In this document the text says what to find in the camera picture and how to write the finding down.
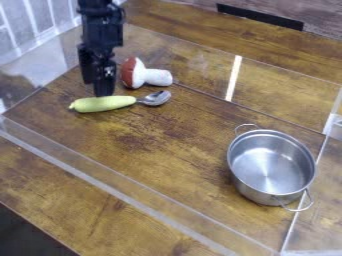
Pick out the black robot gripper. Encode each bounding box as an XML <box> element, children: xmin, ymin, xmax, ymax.
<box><xmin>78</xmin><ymin>0</ymin><xmax>126</xmax><ymax>97</ymax></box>

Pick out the red white plush mushroom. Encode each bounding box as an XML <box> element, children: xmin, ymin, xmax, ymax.
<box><xmin>120</xmin><ymin>57</ymin><xmax>173</xmax><ymax>89</ymax></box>

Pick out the green handled metal spoon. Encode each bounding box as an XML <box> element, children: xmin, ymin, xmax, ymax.
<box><xmin>70</xmin><ymin>91</ymin><xmax>171</xmax><ymax>113</ymax></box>

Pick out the black bar on table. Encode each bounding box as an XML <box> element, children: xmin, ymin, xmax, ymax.
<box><xmin>217</xmin><ymin>3</ymin><xmax>305</xmax><ymax>31</ymax></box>

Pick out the stainless steel pot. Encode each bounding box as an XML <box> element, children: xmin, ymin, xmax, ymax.
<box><xmin>226</xmin><ymin>123</ymin><xmax>317</xmax><ymax>212</ymax></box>

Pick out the clear acrylic enclosure wall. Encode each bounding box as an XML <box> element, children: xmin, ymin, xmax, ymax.
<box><xmin>0</xmin><ymin>25</ymin><xmax>342</xmax><ymax>256</ymax></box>

